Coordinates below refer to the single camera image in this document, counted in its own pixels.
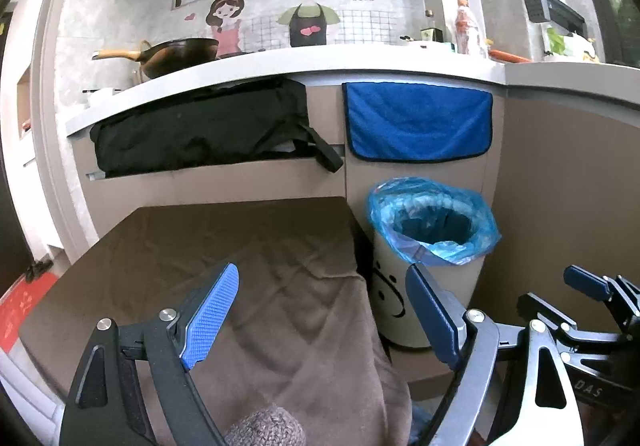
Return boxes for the clear bottle with red label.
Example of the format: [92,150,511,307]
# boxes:
[454,0,483,54]

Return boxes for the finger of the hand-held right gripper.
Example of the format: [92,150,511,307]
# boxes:
[564,265,640,317]
[516,293,640,407]

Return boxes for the black wall rack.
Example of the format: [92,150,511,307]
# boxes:
[545,0,587,34]

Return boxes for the white kitchen countertop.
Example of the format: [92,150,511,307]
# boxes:
[65,44,640,139]

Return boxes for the wide white bowl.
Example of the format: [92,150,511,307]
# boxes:
[407,37,456,52]

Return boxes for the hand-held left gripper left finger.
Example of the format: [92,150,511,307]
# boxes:
[59,263,240,446]

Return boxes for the dark sauce bottle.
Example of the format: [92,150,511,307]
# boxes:
[419,9,446,43]

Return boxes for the black wok with wooden handle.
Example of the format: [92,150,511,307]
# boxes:
[91,39,221,80]

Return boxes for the blue towel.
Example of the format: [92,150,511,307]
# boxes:
[341,82,494,163]

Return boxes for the black bag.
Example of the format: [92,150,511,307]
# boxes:
[89,79,346,177]

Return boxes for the white trash bin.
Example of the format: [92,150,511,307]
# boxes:
[370,231,486,349]

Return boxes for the small white bowl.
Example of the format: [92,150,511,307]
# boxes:
[85,87,116,107]

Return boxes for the cartoon wall sticker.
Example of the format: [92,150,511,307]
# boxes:
[170,0,426,57]

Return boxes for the carrot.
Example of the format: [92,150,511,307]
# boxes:
[489,49,531,64]

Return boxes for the red floor mat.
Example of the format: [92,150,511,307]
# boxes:
[0,271,61,354]

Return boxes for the white plastic bag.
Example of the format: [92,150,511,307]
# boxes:
[562,31,596,62]

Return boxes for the brown blanket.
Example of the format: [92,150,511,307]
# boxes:
[17,196,413,446]

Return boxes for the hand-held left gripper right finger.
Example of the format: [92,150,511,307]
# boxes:
[405,263,586,446]

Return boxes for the pair of dark slippers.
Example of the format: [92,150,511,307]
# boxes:
[25,259,53,282]

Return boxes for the green leafy vegetable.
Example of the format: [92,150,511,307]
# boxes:
[545,26,566,57]

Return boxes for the white recessed shelf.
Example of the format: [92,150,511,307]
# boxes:
[15,66,38,142]

